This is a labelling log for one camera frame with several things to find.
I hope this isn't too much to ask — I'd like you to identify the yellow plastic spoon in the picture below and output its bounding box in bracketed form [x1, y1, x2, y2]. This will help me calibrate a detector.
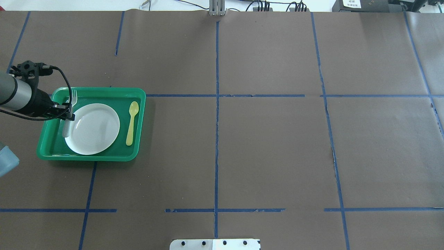
[126, 101, 139, 146]

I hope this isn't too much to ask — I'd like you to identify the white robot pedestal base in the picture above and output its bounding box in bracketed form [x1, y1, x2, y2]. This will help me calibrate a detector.
[169, 239, 261, 250]

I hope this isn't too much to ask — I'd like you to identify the translucent white plastic fork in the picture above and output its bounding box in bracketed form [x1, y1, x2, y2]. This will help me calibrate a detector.
[62, 90, 78, 138]

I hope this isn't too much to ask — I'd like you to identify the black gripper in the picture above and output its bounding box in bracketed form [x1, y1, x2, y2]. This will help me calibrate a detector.
[28, 89, 76, 121]

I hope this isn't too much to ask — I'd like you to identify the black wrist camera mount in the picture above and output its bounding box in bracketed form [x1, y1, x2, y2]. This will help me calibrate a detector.
[8, 60, 53, 85]

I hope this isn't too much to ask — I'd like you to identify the grey aluminium frame post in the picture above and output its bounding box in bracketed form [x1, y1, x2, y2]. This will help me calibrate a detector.
[208, 0, 227, 16]

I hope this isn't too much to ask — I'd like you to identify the white round plate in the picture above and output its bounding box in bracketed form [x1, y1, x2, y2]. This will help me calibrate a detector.
[62, 103, 120, 155]

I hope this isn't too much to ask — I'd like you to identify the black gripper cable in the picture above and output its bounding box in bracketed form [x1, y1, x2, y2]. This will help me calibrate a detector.
[0, 65, 73, 122]

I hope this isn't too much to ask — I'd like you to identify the black computer box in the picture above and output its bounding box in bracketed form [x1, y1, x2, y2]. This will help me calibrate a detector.
[332, 0, 403, 13]

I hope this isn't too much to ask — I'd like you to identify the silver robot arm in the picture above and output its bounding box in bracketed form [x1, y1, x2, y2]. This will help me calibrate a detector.
[0, 73, 76, 121]

